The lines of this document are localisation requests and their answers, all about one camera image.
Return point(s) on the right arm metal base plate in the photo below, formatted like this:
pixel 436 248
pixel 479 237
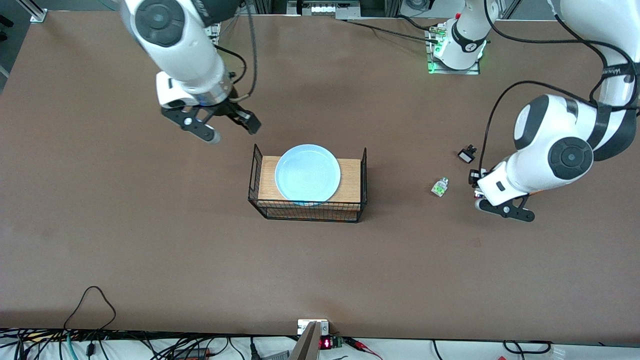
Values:
pixel 215 37

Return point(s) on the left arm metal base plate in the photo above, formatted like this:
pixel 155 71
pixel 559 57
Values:
pixel 450 71

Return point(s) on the light blue round plate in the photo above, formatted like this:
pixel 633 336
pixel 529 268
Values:
pixel 307 175

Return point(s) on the wooden shelf board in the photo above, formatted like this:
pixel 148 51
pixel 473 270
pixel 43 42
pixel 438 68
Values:
pixel 350 180

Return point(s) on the grey metal mount bracket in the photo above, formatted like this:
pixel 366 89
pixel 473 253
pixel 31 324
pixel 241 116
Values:
pixel 307 345

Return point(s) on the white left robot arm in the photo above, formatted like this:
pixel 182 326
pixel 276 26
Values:
pixel 565 150

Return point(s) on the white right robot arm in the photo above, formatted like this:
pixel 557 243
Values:
pixel 185 55

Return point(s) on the red clip lead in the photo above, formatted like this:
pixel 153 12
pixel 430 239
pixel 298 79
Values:
pixel 365 345

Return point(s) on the green push button switch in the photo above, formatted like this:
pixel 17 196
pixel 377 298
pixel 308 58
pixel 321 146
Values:
pixel 440 187

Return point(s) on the aluminium frame profile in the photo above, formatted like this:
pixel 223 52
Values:
pixel 35 12

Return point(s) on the black power adapter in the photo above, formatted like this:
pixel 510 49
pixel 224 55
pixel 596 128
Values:
pixel 192 353

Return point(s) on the black square white-faced button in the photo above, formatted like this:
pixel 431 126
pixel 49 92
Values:
pixel 466 156

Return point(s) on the metal unit with white lights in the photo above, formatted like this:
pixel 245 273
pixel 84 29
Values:
pixel 322 9

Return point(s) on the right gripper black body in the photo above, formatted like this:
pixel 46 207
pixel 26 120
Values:
pixel 226 107

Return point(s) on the red LED display module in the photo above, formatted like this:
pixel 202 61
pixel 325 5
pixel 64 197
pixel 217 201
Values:
pixel 326 343

